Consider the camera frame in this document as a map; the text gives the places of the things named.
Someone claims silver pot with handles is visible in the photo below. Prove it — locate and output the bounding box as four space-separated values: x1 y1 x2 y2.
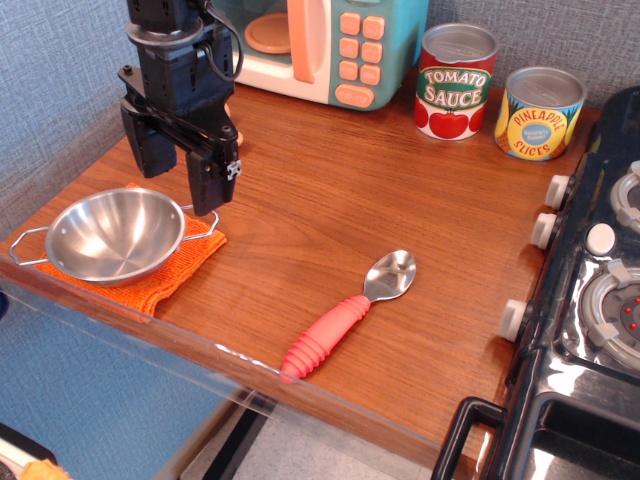
8 187 219 286

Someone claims toy microwave teal and pink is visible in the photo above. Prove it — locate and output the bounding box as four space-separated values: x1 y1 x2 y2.
214 1 429 111

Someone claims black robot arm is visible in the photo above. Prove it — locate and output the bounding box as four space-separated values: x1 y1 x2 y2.
118 1 244 216

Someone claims black toy stove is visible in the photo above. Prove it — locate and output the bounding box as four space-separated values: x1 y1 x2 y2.
432 87 639 479

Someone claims toy chicken wing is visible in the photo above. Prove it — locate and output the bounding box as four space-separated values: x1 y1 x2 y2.
224 103 244 146

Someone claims clear acrylic edge barrier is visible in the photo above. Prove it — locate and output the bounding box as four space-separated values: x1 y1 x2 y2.
1 261 431 479

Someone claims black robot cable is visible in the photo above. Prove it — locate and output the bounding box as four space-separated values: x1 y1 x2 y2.
195 0 245 83

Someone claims tomato sauce can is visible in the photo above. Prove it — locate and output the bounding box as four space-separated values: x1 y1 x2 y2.
414 23 499 141

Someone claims white stove knob middle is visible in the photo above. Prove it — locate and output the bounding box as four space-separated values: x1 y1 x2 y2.
530 213 557 250

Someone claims pineapple slices can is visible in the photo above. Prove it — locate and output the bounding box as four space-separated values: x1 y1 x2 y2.
494 66 587 162

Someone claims orange object bottom left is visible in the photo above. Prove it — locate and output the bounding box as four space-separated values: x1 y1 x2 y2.
19 459 71 480

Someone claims white stove knob front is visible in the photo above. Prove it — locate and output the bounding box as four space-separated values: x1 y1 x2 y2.
498 299 527 342

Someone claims white stove knob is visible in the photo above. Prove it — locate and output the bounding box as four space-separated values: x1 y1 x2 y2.
498 299 527 342
545 175 571 210
530 213 557 250

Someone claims red-handled metal spoon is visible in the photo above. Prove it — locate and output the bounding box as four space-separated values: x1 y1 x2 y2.
280 250 417 383

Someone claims white stove knob rear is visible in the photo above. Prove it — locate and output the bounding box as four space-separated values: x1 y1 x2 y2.
545 175 571 210

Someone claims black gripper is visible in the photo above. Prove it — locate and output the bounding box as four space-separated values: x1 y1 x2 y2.
118 37 239 216

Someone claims orange cloth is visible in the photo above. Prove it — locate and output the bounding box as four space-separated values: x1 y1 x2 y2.
36 213 226 316

